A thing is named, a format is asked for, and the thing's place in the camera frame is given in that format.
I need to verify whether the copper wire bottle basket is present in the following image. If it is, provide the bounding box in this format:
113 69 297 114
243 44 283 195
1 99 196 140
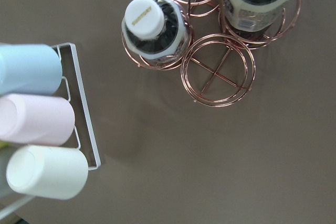
121 0 326 108

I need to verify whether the tea bottle white cap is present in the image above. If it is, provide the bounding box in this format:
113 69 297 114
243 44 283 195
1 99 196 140
121 0 194 70

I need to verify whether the white cup rack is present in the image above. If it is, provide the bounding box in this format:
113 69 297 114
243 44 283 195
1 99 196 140
1 43 101 218

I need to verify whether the white cup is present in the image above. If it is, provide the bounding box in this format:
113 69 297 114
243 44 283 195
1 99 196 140
6 145 89 200

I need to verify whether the pink cup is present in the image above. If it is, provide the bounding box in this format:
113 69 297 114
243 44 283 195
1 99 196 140
1 94 75 146

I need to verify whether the blue cup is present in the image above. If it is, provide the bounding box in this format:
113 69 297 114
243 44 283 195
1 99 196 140
1 44 62 95

